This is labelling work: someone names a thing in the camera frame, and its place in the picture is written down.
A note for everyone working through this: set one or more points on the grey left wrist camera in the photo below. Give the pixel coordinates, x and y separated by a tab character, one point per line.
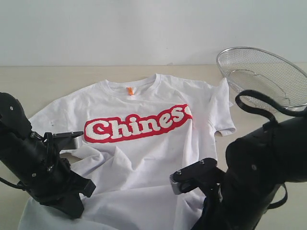
67	141

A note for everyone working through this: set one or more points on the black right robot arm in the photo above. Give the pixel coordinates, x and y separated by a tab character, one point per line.
258	165

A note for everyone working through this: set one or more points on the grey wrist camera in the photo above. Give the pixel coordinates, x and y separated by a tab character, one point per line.
195	175
67	141

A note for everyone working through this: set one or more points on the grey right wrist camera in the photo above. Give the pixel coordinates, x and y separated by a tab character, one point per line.
195	175

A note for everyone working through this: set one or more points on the white t-shirt red logo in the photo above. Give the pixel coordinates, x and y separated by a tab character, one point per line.
136	134

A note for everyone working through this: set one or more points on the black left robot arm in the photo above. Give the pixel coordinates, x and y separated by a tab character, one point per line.
35	160

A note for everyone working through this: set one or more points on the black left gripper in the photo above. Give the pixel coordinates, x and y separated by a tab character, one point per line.
61	187

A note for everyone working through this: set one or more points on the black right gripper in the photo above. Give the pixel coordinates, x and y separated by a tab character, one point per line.
212	217

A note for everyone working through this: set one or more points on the metal wire mesh basket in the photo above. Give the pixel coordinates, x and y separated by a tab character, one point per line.
248	68

